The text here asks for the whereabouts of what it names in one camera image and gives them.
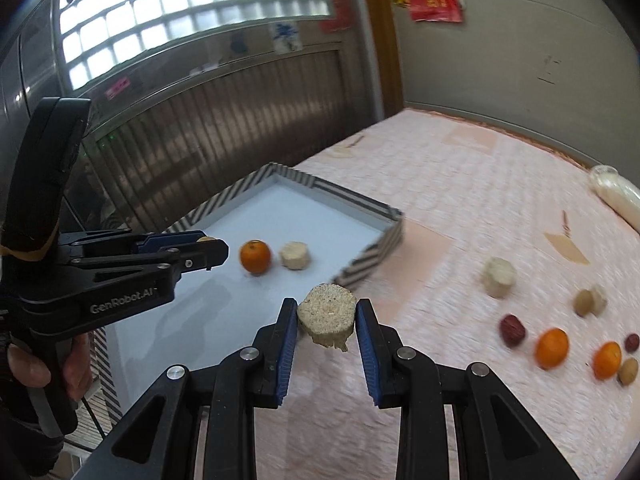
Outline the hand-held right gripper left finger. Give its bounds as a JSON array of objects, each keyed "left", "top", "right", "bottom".
[{"left": 87, "top": 298, "right": 300, "bottom": 480}]

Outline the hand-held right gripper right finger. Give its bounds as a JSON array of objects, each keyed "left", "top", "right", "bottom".
[{"left": 354, "top": 298, "right": 581, "bottom": 480}]

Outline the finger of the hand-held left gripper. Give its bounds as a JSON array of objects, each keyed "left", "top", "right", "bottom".
[
  {"left": 61, "top": 229, "right": 209, "bottom": 256},
  {"left": 69, "top": 239, "right": 230, "bottom": 283}
]

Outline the beige sugarcane chunk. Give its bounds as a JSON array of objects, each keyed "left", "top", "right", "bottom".
[
  {"left": 482, "top": 257, "right": 517, "bottom": 300},
  {"left": 297, "top": 283, "right": 358, "bottom": 353},
  {"left": 279, "top": 241, "right": 312, "bottom": 270}
]

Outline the striped shallow box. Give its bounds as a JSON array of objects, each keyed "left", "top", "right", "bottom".
[{"left": 94, "top": 161, "right": 404, "bottom": 423}]

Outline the person's left hand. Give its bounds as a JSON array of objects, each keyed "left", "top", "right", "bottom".
[{"left": 7, "top": 331, "right": 96, "bottom": 401}]

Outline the small orange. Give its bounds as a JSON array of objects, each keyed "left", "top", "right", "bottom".
[
  {"left": 593, "top": 341, "right": 623, "bottom": 380},
  {"left": 239, "top": 239, "right": 272, "bottom": 275},
  {"left": 535, "top": 328, "right": 571, "bottom": 371}
]

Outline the yellow rubber band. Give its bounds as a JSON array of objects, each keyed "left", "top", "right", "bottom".
[{"left": 0, "top": 232, "right": 60, "bottom": 262}]

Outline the ribbed metal door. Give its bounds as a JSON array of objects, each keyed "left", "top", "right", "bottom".
[{"left": 75, "top": 44, "right": 401, "bottom": 233}]

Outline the pink sticker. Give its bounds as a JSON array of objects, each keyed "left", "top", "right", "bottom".
[{"left": 104, "top": 78, "right": 132, "bottom": 101}]

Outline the pink quilted mattress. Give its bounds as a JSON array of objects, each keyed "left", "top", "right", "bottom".
[{"left": 195, "top": 107, "right": 640, "bottom": 480}]

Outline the glass block window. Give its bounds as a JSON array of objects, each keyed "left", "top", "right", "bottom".
[{"left": 54, "top": 0, "right": 337, "bottom": 92}]

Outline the blue and white sticker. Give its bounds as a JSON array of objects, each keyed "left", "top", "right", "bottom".
[{"left": 274, "top": 22, "right": 304, "bottom": 54}]

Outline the wrapped white daikon radish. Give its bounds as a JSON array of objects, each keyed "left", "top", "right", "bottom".
[{"left": 588, "top": 164, "right": 640, "bottom": 233}]

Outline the black cable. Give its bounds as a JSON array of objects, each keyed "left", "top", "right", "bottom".
[{"left": 80, "top": 397, "right": 108, "bottom": 443}]

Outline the wooden door frame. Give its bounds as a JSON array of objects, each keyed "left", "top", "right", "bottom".
[{"left": 369, "top": 0, "right": 406, "bottom": 117}]

